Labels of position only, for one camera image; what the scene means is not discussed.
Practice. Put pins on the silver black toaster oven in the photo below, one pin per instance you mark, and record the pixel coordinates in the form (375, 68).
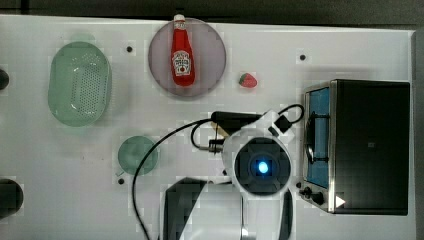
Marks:
(356, 147)

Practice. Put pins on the red ketchup bottle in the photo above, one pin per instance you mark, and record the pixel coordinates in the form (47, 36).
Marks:
(182, 58)

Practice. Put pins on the black round object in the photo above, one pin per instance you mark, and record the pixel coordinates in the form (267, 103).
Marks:
(11, 198)
(4, 79)

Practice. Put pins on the grey round plate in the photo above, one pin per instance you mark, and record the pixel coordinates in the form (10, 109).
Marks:
(209, 58)

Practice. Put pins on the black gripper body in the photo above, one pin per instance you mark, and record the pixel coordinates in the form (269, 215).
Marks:
(216, 146)

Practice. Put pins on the black round object lower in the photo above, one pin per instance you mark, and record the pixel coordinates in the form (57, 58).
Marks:
(11, 198)

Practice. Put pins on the black round object upper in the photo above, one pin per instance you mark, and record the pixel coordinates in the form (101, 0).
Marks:
(4, 79)

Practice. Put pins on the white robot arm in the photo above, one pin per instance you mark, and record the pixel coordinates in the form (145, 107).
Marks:
(254, 203)

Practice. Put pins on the green mug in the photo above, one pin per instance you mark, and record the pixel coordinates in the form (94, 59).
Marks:
(131, 153)

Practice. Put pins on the red toy strawberry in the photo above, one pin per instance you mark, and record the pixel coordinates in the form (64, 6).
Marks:
(247, 81)

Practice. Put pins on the green plastic colander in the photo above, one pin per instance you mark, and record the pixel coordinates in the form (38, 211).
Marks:
(80, 82)

